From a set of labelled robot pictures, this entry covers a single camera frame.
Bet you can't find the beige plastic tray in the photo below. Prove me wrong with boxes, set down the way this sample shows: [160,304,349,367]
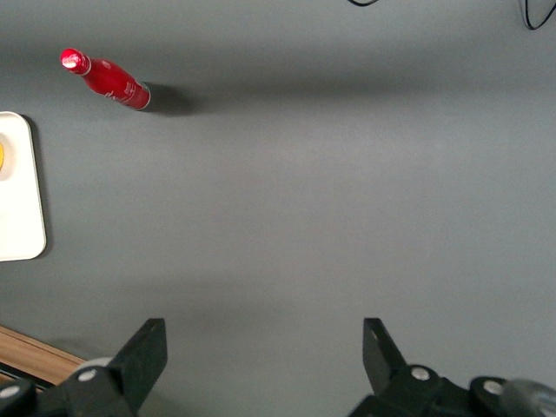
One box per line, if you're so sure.
[0,110,48,263]

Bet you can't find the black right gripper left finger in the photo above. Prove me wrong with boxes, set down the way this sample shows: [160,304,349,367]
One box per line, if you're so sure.
[63,317,169,417]

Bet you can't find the red soda bottle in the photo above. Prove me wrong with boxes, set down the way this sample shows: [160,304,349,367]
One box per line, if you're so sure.
[59,47,152,112]

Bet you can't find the wooden drawer cabinet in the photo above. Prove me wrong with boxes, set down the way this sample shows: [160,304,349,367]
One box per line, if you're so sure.
[0,323,87,392]

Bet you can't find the black looped cable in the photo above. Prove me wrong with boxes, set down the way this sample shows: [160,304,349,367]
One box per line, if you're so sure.
[515,0,556,31]

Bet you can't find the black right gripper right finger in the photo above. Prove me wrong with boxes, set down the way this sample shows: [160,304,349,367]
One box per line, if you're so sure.
[350,317,469,417]

